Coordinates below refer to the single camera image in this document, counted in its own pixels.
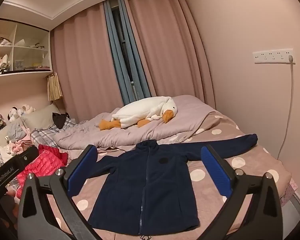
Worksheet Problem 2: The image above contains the pink curtain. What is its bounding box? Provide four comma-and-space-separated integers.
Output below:
125, 0, 215, 110
51, 1, 123, 120

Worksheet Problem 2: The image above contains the white cloth bundle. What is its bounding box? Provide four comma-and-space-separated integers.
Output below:
0, 54, 11, 72

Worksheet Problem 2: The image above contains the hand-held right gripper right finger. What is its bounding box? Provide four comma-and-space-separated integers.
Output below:
201, 145, 283, 240

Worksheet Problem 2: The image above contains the grey-blue garment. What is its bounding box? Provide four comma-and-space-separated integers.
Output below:
6, 124, 26, 142

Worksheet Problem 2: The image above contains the yellow hanging cloth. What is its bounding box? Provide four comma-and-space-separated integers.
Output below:
47, 72, 63, 101

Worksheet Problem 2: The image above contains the red down jacket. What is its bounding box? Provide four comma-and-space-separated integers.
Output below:
15, 144, 68, 198

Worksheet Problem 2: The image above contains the spotted dog plush toy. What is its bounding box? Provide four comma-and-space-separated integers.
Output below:
7, 107, 20, 122

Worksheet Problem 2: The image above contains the black cloth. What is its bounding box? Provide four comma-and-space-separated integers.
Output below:
52, 112, 70, 128

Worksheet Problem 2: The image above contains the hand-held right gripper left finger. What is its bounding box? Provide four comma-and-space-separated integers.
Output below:
17, 144, 101, 240

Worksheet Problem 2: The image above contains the white wall shelf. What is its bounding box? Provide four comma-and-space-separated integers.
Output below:
0, 17, 53, 79

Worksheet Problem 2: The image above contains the grey quilt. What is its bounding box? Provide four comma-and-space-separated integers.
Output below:
54, 95, 217, 151

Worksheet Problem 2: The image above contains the pink garment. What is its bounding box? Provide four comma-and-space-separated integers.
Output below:
9, 129, 36, 155

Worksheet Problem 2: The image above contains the plaid grey shirt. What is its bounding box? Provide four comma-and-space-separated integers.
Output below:
31, 118, 77, 148

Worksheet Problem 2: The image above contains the blue curtain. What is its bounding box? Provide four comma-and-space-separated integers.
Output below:
104, 0, 152, 105

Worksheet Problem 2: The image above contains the pink patterned box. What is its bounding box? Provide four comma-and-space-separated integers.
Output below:
281, 180, 299, 207

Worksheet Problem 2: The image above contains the white cable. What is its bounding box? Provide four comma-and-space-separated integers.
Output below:
277, 62, 294, 160

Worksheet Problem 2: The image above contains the navy fleece jacket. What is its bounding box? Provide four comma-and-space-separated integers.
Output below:
88, 134, 258, 236

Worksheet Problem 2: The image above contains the polka dot bedsheet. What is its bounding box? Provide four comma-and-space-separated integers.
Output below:
46, 111, 293, 240

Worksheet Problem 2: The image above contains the white power strip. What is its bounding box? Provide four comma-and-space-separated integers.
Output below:
252, 49, 293, 64

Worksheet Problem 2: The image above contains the white goose plush toy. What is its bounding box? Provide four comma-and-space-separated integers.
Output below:
99, 96, 178, 131

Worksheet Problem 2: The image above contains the beige pillow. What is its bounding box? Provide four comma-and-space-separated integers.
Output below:
21, 104, 65, 130

